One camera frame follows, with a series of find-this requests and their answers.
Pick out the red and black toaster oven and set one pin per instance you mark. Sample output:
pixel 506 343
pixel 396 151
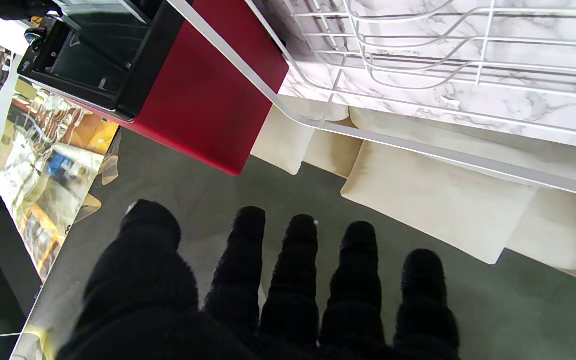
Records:
pixel 193 80

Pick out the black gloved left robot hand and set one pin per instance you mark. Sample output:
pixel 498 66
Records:
pixel 268 300

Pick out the beige sectional sofa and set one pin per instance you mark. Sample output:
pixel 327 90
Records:
pixel 548 235

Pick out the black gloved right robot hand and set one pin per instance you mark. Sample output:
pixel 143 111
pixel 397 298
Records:
pixel 13 7

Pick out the beige sofa cushion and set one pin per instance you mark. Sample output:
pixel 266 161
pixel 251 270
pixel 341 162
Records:
pixel 433 205
pixel 280 142

